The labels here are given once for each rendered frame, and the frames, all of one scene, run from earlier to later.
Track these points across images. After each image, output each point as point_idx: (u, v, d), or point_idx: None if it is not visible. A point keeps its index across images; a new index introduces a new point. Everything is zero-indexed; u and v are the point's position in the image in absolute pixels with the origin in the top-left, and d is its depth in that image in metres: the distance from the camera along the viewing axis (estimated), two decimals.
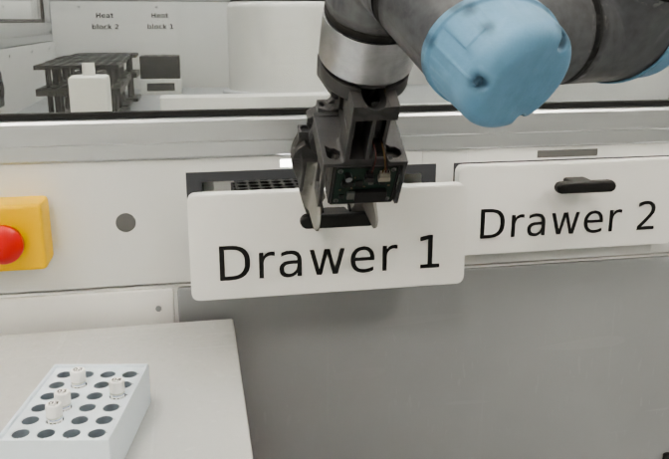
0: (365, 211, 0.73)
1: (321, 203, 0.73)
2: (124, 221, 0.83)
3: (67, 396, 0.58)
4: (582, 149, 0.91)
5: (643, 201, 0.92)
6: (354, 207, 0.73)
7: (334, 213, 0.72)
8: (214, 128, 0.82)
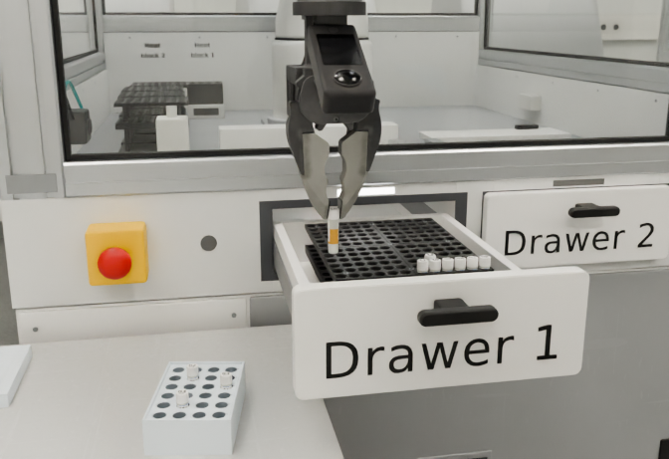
0: (487, 306, 0.67)
1: (340, 199, 0.74)
2: (208, 242, 0.98)
3: (328, 211, 0.75)
4: (591, 179, 1.07)
5: (643, 223, 1.08)
6: (322, 194, 0.75)
7: (456, 310, 0.66)
8: (283, 164, 0.98)
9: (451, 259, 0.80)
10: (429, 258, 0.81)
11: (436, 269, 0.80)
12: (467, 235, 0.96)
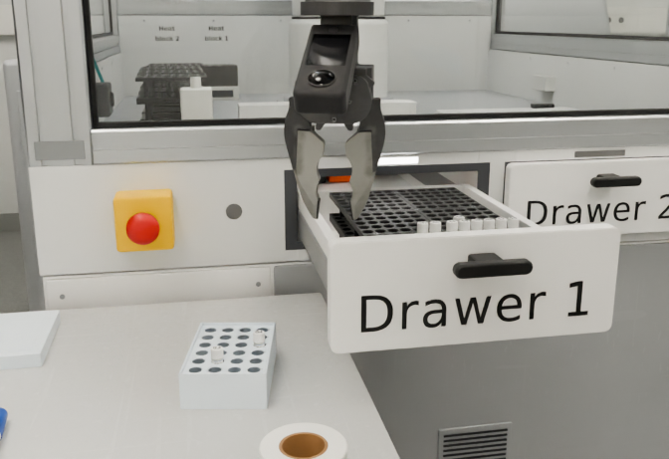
0: (522, 259, 0.68)
1: (350, 200, 0.74)
2: (233, 210, 0.99)
3: (434, 226, 0.80)
4: (612, 150, 1.07)
5: (664, 194, 1.09)
6: (316, 193, 0.75)
7: (491, 262, 0.67)
8: None
9: (480, 220, 0.81)
10: (458, 219, 0.82)
11: (466, 230, 0.80)
12: (491, 202, 0.96)
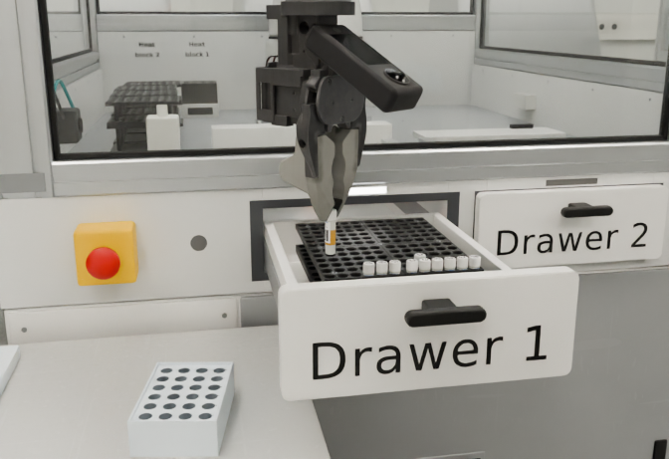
0: (475, 306, 0.66)
1: (338, 198, 0.74)
2: (198, 242, 0.98)
3: (393, 265, 0.78)
4: (584, 178, 1.06)
5: (636, 223, 1.07)
6: (320, 197, 0.74)
7: (443, 310, 0.66)
8: (274, 164, 0.97)
9: (441, 259, 0.79)
10: (419, 258, 0.81)
11: (426, 269, 0.79)
12: (458, 235, 0.95)
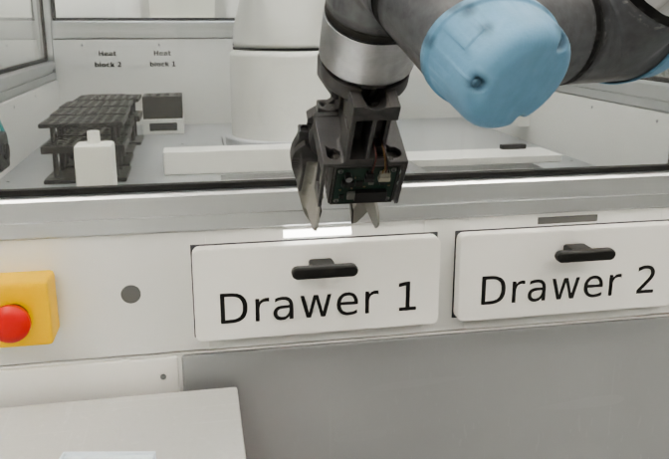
0: (348, 263, 0.83)
1: None
2: (129, 293, 0.84)
3: None
4: (582, 215, 0.92)
5: (642, 266, 0.93)
6: (356, 207, 0.73)
7: (322, 266, 0.82)
8: (218, 202, 0.83)
9: None
10: None
11: None
12: None
